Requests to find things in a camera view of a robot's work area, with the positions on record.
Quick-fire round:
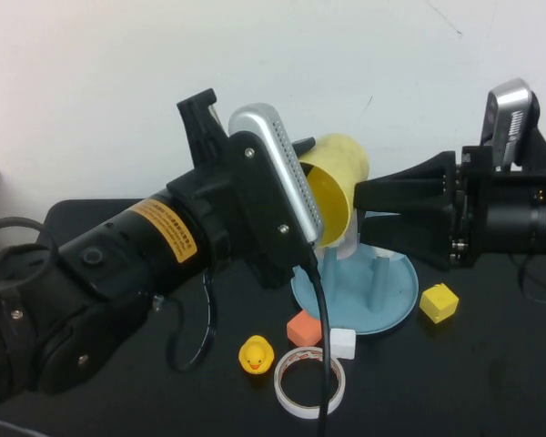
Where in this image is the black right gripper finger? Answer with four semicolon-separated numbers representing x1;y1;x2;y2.
361;211;456;270
353;151;459;214

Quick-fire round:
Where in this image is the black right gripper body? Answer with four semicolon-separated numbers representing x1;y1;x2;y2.
448;145;497;272

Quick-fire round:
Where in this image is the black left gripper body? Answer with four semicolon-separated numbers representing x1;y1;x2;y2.
166;88;302;290

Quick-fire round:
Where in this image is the yellow plastic cup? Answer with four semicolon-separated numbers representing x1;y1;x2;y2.
297;132;371;249

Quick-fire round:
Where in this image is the pale pink plastic cup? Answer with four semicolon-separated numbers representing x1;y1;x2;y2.
336;211;363;261

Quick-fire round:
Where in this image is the blue cup stand with pegs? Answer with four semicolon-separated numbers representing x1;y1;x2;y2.
290;240;420;337

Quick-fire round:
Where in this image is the yellow foam cube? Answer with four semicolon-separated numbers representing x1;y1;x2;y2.
419;282;460;325

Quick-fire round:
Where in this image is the white foam cube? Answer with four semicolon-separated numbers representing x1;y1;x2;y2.
329;328;357;361

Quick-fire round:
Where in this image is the orange foam cube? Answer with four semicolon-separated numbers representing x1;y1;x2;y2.
285;310;323;347

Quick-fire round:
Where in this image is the yellow rubber duck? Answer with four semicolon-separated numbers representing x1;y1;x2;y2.
238;335;275;376

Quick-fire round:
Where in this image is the white double-sided tape roll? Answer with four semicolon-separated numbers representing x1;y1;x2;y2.
273;346;346;419

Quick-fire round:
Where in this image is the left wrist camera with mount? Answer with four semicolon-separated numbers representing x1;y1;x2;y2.
227;103;325;249

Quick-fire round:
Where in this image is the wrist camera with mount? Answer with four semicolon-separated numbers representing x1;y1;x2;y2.
227;103;325;249
480;77;546;177

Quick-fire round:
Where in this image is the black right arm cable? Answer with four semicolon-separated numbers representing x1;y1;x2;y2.
517;253;546;305

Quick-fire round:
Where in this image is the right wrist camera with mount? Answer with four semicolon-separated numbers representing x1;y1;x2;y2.
480;77;546;177

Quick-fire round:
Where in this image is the black left camera cable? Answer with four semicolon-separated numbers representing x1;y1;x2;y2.
293;243;333;437

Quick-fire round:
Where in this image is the thin black arm cable loop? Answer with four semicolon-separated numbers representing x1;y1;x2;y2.
166;268;220;375
0;216;60;292

